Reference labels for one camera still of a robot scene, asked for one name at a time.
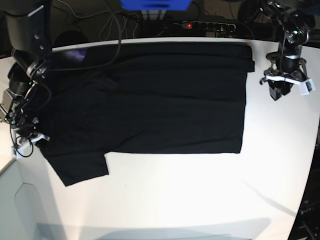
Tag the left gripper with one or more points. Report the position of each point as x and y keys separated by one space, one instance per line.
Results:
x=287 y=69

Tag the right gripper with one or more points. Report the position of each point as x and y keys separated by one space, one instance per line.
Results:
x=25 y=135

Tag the black T-shirt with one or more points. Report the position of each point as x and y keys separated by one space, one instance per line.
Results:
x=162 y=98

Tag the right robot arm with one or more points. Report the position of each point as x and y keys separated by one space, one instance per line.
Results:
x=28 y=28

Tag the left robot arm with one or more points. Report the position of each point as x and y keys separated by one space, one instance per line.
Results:
x=292 y=31

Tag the grey cabinet at lower left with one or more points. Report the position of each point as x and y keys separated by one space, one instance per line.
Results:
x=22 y=214

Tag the black power strip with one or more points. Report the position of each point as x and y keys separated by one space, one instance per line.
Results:
x=210 y=26

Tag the blue plastic bin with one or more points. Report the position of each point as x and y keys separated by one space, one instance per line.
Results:
x=168 y=5

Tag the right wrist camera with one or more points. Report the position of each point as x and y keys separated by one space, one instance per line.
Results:
x=15 y=154

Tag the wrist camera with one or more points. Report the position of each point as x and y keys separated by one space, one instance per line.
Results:
x=15 y=154
x=306 y=87

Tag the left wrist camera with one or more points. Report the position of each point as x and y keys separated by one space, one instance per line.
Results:
x=306 y=87

